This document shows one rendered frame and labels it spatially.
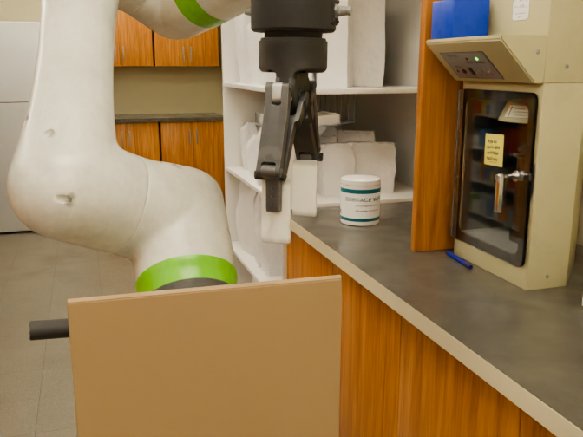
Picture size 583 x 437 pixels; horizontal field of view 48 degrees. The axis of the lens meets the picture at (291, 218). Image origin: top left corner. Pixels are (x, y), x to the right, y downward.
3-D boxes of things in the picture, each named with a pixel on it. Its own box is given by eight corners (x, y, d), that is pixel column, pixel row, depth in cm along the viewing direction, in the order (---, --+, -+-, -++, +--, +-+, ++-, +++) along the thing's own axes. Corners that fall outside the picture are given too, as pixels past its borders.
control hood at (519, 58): (462, 80, 172) (465, 40, 169) (544, 83, 142) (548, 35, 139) (423, 80, 168) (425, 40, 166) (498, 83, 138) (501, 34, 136)
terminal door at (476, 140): (455, 237, 180) (463, 88, 171) (524, 269, 152) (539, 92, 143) (452, 237, 180) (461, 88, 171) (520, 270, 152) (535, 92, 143)
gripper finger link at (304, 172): (292, 159, 81) (293, 159, 82) (291, 215, 83) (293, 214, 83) (316, 160, 81) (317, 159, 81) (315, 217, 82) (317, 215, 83)
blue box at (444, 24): (465, 40, 168) (468, 3, 166) (488, 38, 159) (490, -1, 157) (430, 39, 165) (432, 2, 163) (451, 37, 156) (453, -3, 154)
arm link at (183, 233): (98, 313, 81) (92, 191, 91) (200, 332, 91) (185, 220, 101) (158, 261, 74) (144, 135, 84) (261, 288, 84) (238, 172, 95)
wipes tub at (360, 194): (370, 216, 227) (370, 172, 224) (386, 225, 215) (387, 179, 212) (334, 218, 224) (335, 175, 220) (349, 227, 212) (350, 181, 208)
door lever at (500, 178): (517, 212, 152) (510, 210, 154) (520, 171, 150) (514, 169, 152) (497, 213, 150) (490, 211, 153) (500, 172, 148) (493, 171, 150)
